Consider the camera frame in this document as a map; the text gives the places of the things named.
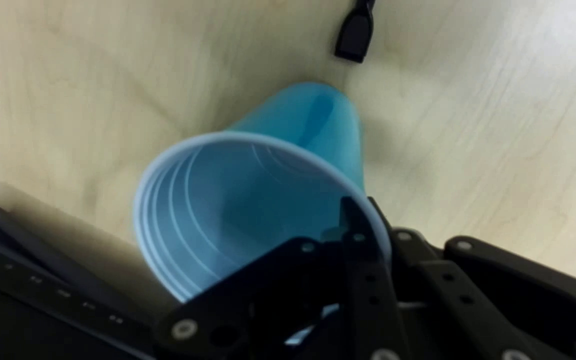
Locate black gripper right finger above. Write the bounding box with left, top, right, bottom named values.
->
left=340, top=197, right=436, bottom=360

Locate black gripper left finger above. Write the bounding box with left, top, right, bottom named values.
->
left=155, top=237, right=343, bottom=360

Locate blue plastic cup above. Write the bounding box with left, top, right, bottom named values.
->
left=132, top=81, right=390, bottom=302

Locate large black monitor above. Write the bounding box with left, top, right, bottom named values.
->
left=0, top=207, right=157, bottom=360

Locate black white marker pen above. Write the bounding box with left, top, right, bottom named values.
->
left=335, top=0, right=377, bottom=64

